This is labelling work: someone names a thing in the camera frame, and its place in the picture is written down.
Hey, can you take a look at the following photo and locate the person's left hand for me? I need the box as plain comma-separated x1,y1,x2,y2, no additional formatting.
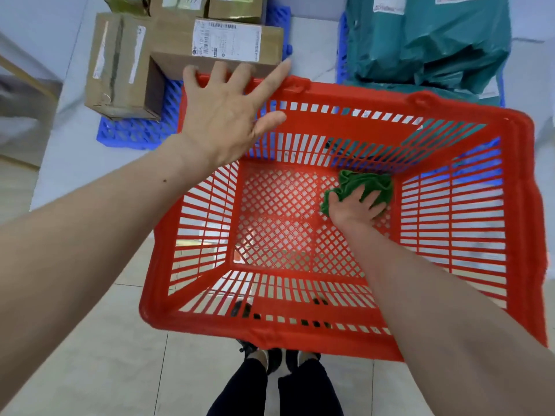
180,58,293,169

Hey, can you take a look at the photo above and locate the person's right hand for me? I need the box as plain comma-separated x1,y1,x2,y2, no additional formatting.
327,185,389,230

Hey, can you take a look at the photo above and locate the green cloth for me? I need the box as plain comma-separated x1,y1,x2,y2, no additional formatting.
320,170,394,217

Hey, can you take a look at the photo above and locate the red plastic basket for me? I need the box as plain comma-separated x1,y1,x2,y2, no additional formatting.
138,75,548,362

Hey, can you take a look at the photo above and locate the blue plastic pallet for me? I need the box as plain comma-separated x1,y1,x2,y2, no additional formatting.
96,5,294,151
336,12,506,109

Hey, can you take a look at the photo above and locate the long cardboard box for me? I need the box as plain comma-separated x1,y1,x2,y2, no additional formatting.
149,17,285,81

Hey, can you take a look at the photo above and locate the large taped cardboard box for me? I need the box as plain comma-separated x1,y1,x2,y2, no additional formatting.
84,12,167,122

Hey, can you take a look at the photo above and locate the small cardboard box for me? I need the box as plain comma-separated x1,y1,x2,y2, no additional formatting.
208,0,266,24

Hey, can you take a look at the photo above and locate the taped brown cardboard box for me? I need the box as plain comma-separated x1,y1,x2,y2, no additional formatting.
149,0,210,18

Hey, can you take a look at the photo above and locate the yellow label cardboard box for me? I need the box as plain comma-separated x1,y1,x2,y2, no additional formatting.
102,0,150,16

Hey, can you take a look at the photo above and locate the handwritten label teal mailer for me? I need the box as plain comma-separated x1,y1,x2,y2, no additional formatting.
345,0,419,83

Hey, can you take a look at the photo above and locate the person's left forearm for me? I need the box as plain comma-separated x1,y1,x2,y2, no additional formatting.
0,133,217,399

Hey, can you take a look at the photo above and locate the person's right forearm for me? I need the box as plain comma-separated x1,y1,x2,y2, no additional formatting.
342,220,555,416

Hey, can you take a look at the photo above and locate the person's black right shoe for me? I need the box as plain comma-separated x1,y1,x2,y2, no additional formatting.
285,298,332,373

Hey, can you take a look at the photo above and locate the person's black shoe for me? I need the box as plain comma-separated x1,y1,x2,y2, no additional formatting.
285,298,332,373
232,300,283,377

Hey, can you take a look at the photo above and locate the person's black left shoe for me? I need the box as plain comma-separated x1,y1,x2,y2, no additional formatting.
232,300,283,377

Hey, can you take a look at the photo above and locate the person's right leg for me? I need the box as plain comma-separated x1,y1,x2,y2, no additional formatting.
277,358,345,416

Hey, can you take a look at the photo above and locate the person's leg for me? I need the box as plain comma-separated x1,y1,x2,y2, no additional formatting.
207,358,269,416
277,358,345,416

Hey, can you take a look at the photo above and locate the person's left leg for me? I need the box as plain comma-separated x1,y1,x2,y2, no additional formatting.
207,358,269,416

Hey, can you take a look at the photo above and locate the wooden chair dark seat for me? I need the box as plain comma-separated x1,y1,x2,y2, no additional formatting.
0,54,61,169

